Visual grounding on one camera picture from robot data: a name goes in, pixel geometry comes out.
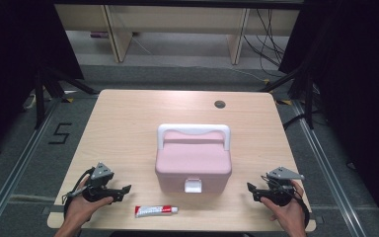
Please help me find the metal floor rail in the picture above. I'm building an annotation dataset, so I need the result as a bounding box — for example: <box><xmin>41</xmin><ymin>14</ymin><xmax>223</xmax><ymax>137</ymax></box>
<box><xmin>0</xmin><ymin>98</ymin><xmax>63</xmax><ymax>237</ymax></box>
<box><xmin>290</xmin><ymin>100</ymin><xmax>367</xmax><ymax>237</ymax></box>

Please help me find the small pink box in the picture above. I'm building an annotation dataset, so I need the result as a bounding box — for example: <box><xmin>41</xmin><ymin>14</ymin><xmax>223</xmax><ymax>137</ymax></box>
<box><xmin>90</xmin><ymin>31</ymin><xmax>110</xmax><ymax>40</ymax></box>

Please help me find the left hand-held gripper black cable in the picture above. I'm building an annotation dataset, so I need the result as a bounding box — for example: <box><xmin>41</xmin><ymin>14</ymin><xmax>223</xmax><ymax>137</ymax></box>
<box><xmin>62</xmin><ymin>167</ymin><xmax>96</xmax><ymax>221</ymax></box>

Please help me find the thick black floor cable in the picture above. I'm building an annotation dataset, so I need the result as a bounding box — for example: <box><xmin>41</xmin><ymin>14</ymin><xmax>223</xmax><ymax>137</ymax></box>
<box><xmin>282</xmin><ymin>112</ymin><xmax>324</xmax><ymax>130</ymax></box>

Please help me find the person's left hand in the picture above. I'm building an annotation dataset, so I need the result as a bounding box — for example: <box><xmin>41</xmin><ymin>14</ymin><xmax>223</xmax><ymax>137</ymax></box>
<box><xmin>64</xmin><ymin>176</ymin><xmax>114</xmax><ymax>228</ymax></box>

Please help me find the black metal stand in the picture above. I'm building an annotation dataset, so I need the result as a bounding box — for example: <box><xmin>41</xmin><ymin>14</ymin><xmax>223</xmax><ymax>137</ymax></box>
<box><xmin>259</xmin><ymin>65</ymin><xmax>316</xmax><ymax>130</ymax></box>
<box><xmin>34</xmin><ymin>66</ymin><xmax>100</xmax><ymax>130</ymax></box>

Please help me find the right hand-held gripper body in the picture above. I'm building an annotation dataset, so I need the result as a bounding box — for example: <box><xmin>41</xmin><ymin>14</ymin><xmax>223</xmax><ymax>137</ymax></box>
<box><xmin>260</xmin><ymin>166</ymin><xmax>305</xmax><ymax>207</ymax></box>

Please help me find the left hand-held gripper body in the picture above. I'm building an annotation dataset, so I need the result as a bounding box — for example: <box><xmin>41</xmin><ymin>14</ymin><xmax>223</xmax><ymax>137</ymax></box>
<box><xmin>64</xmin><ymin>161</ymin><xmax>118</xmax><ymax>203</ymax></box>

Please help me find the right hand-held gripper black cable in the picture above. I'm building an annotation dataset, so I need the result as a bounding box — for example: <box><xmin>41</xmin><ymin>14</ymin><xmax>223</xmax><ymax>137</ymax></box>
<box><xmin>292</xmin><ymin>191</ymin><xmax>311</xmax><ymax>229</ymax></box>

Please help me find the pink plastic storage box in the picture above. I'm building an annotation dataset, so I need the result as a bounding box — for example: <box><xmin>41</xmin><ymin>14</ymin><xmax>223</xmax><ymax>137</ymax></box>
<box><xmin>154</xmin><ymin>123</ymin><xmax>233</xmax><ymax>195</ymax></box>

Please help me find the person's right hand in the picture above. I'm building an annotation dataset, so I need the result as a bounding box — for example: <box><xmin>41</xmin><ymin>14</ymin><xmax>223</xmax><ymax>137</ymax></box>
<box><xmin>260</xmin><ymin>180</ymin><xmax>309</xmax><ymax>233</ymax></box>

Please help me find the beige wooden desk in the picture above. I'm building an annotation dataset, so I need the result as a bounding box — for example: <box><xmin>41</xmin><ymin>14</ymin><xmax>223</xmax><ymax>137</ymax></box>
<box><xmin>53</xmin><ymin>3</ymin><xmax>300</xmax><ymax>65</ymax></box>

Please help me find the hand-held gripper black cable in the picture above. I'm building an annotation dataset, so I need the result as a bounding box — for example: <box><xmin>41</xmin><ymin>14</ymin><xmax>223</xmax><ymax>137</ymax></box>
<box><xmin>292</xmin><ymin>191</ymin><xmax>311</xmax><ymax>229</ymax></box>
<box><xmin>62</xmin><ymin>167</ymin><xmax>96</xmax><ymax>221</ymax></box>

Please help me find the bundle of black floor cables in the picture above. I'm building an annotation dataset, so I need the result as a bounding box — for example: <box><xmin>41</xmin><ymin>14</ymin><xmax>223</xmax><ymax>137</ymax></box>
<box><xmin>243</xmin><ymin>9</ymin><xmax>286</xmax><ymax>78</ymax></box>

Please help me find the red and white tube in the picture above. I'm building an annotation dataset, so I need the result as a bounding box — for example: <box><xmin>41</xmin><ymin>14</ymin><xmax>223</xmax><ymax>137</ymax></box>
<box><xmin>134</xmin><ymin>204</ymin><xmax>180</xmax><ymax>219</ymax></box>

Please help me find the black curtain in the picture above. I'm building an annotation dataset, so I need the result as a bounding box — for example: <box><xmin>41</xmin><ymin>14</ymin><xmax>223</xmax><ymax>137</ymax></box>
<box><xmin>277</xmin><ymin>0</ymin><xmax>379</xmax><ymax>231</ymax></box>
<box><xmin>0</xmin><ymin>0</ymin><xmax>85</xmax><ymax>161</ymax></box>

